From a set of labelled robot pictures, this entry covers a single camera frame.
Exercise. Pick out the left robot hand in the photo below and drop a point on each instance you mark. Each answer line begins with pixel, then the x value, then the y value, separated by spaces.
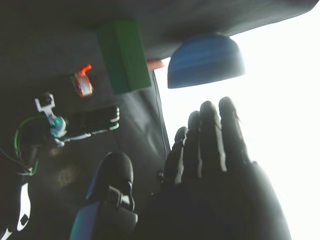
pixel 212 190

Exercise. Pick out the small orange red object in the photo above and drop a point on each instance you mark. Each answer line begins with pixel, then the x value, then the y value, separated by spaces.
pixel 82 82

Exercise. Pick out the green rectangular block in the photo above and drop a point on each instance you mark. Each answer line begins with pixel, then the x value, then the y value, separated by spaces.
pixel 123 55

